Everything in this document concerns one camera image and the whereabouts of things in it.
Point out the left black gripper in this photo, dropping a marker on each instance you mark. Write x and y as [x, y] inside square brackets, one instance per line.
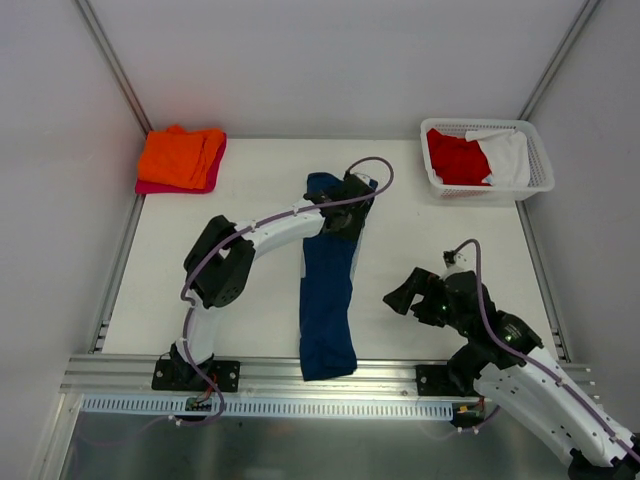
[347, 215]

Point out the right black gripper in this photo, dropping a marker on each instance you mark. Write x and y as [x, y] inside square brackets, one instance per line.
[426, 298]

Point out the blue t shirt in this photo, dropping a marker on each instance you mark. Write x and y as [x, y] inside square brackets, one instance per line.
[326, 287]

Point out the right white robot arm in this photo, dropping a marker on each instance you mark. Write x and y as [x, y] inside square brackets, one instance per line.
[505, 361]

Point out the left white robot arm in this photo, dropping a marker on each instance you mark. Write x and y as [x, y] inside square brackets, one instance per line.
[219, 263]

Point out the red t shirt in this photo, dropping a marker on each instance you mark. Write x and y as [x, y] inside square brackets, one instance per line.
[457, 161]

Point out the white t shirt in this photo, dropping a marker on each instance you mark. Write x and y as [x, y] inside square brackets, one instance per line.
[506, 151]

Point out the white plastic basket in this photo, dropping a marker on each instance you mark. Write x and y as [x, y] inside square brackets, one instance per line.
[541, 173]

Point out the orange folded t shirt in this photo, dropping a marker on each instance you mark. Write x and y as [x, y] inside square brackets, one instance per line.
[172, 157]

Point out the pink folded t shirt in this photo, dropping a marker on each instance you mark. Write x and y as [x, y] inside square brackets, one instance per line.
[215, 170]

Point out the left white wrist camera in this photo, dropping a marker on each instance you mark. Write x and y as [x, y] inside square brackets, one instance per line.
[363, 177]

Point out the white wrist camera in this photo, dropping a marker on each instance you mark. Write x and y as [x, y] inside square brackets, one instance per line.
[363, 177]
[456, 263]

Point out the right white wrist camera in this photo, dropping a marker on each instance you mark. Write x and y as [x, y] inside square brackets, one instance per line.
[456, 263]

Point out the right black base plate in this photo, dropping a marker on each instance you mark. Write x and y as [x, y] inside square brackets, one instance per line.
[439, 380]

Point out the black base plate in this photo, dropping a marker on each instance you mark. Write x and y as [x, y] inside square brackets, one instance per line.
[177, 375]
[439, 380]

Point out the aluminium mounting rail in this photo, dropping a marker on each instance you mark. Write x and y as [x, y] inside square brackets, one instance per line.
[253, 377]

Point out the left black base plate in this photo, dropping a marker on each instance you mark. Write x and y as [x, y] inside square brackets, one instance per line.
[177, 375]

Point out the white slotted cable duct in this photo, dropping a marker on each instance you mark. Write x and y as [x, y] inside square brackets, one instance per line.
[269, 407]

